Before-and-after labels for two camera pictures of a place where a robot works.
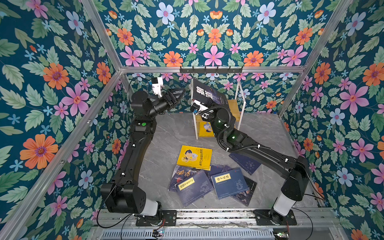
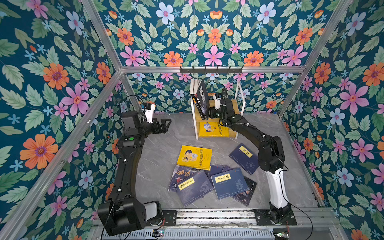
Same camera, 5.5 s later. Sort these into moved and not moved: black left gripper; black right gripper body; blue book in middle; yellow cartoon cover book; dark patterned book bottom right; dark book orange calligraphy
Moved: black right gripper body; black left gripper
Not moved: dark patterned book bottom right; dark book orange calligraphy; blue book in middle; yellow cartoon cover book
